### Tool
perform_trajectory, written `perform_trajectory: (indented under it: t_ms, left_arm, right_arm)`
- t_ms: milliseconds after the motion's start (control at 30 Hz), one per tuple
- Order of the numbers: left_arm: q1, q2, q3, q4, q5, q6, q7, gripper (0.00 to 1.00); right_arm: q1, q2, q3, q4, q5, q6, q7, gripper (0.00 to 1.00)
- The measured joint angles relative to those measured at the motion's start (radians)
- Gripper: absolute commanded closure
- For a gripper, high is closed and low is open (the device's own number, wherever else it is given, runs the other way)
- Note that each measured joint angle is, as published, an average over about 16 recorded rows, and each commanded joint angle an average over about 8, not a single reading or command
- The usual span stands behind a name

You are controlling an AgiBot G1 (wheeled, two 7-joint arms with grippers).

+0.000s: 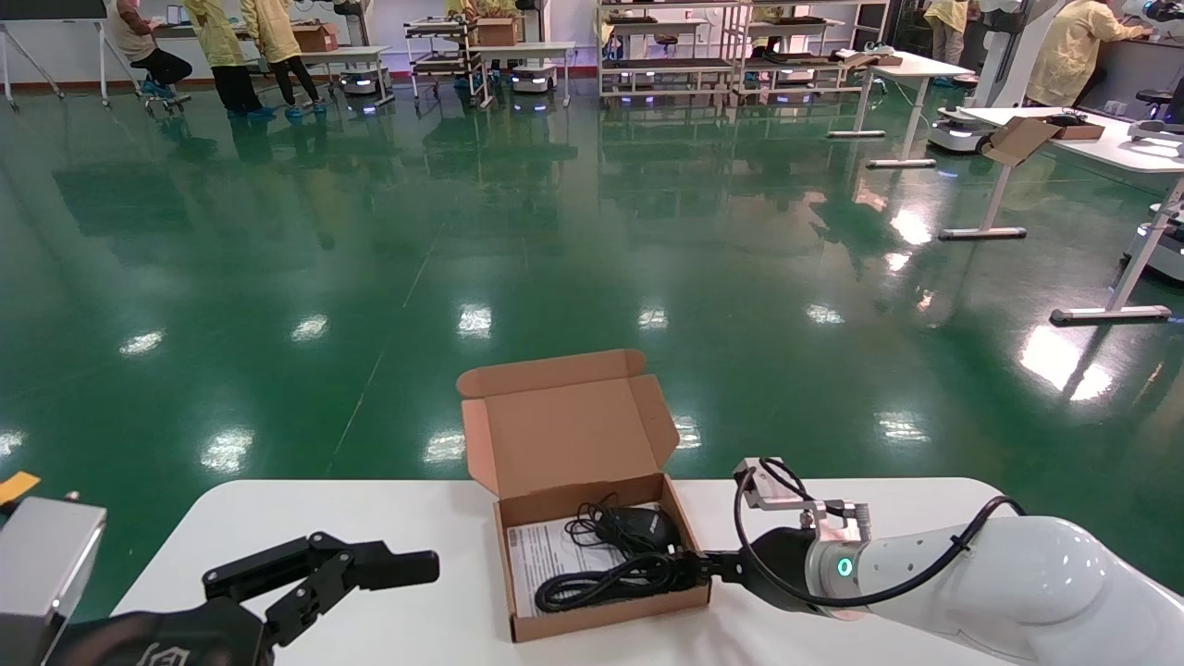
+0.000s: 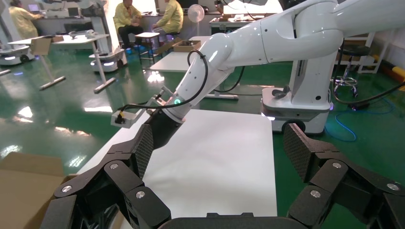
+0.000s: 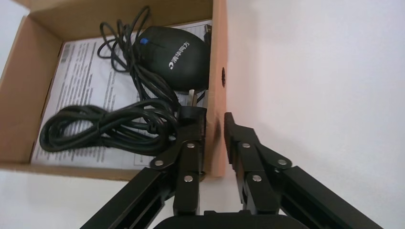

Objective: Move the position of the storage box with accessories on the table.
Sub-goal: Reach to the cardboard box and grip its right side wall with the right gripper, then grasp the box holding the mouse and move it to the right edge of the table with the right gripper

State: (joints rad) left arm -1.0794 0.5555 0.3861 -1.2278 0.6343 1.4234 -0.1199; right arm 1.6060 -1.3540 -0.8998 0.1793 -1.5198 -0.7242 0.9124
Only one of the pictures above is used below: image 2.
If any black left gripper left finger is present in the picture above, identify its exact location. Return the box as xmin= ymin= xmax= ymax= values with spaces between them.
xmin=39 ymin=124 xmax=171 ymax=229

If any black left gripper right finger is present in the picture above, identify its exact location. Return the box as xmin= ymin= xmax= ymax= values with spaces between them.
xmin=283 ymin=122 xmax=405 ymax=229

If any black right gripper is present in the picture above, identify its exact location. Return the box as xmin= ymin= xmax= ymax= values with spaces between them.
xmin=149 ymin=109 xmax=186 ymax=150

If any low cardboard box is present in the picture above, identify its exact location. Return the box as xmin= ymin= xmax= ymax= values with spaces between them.
xmin=172 ymin=39 xmax=202 ymax=53

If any open cardboard box with flap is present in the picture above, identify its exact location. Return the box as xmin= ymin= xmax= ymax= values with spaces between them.
xmin=30 ymin=34 xmax=64 ymax=57

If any white rectangular table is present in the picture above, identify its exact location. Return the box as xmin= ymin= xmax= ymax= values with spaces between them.
xmin=149 ymin=35 xmax=240 ymax=101

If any black power adapter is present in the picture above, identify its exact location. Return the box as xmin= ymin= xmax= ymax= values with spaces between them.
xmin=348 ymin=102 xmax=369 ymax=111

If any white wheeled robot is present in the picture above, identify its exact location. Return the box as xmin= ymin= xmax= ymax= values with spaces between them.
xmin=0 ymin=0 xmax=35 ymax=66
xmin=77 ymin=0 xmax=129 ymax=73

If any white robot torso and base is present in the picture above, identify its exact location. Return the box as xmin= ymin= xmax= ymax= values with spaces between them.
xmin=261 ymin=47 xmax=336 ymax=135

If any small dark framed table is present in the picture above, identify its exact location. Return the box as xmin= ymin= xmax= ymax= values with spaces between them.
xmin=134 ymin=31 xmax=162 ymax=65

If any tall open cardboard carton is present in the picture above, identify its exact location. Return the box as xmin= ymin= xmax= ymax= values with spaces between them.
xmin=0 ymin=151 xmax=78 ymax=229

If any leaning person in yellow gown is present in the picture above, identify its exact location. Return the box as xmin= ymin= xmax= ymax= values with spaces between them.
xmin=151 ymin=0 xmax=185 ymax=36

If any seated person in yellow gown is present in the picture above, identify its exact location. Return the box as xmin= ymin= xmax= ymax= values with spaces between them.
xmin=114 ymin=0 xmax=145 ymax=50

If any white table with T legs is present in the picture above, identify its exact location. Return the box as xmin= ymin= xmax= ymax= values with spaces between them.
xmin=8 ymin=33 xmax=117 ymax=94

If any yellow black floor bumper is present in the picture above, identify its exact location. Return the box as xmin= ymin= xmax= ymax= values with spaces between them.
xmin=378 ymin=58 xmax=405 ymax=85

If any black chrome bar stool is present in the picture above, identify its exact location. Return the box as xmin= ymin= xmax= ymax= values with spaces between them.
xmin=332 ymin=44 xmax=373 ymax=99

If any standing person in yellow gown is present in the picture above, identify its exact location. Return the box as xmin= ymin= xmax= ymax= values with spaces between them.
xmin=8 ymin=0 xmax=43 ymax=40

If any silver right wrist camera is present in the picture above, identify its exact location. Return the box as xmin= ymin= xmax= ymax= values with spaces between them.
xmin=110 ymin=86 xmax=174 ymax=129

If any blue floor cable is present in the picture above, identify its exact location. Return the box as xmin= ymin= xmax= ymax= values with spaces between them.
xmin=324 ymin=98 xmax=396 ymax=143

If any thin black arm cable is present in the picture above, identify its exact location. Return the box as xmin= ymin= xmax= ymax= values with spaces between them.
xmin=118 ymin=49 xmax=210 ymax=111

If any hanging thin black cable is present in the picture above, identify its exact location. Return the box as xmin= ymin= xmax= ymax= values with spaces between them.
xmin=213 ymin=64 xmax=246 ymax=94

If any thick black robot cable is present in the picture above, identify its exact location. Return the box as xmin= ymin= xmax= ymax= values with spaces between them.
xmin=331 ymin=40 xmax=405 ymax=105

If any white pedestal fan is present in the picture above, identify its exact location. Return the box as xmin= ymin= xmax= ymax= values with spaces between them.
xmin=187 ymin=3 xmax=206 ymax=37

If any white step frame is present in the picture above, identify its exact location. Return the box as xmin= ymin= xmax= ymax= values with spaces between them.
xmin=335 ymin=31 xmax=393 ymax=75

